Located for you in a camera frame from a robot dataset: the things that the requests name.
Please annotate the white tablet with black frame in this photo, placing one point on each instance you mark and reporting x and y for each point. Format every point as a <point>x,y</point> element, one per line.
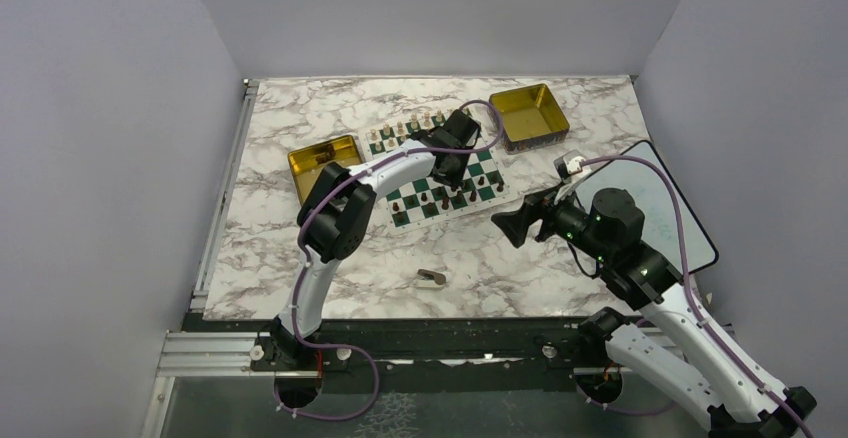
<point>653,199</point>

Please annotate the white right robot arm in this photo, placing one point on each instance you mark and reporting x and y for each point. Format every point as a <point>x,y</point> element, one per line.
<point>711,377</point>

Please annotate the green white chess board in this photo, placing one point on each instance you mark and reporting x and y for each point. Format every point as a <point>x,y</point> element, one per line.
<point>479,164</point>

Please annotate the gold tin with dark pieces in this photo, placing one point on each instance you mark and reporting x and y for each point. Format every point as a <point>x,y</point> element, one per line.
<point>306,163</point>

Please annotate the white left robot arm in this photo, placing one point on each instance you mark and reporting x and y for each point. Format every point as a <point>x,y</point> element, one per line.
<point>335,216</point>

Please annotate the empty gold tin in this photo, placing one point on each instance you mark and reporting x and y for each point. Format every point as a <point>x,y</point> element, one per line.
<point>531,117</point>

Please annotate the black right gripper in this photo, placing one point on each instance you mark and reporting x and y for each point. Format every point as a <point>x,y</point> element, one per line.
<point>516,223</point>

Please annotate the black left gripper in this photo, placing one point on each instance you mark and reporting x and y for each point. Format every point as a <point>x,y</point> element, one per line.
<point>454,180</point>

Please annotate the light wooden chess pieces row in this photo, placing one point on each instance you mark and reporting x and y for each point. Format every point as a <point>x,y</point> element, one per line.
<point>390,135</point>

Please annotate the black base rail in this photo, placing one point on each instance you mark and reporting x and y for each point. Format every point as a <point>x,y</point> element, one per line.
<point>438,355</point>

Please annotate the dark chess pieces in tin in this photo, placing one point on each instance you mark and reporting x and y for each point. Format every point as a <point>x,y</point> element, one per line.
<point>326,156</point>

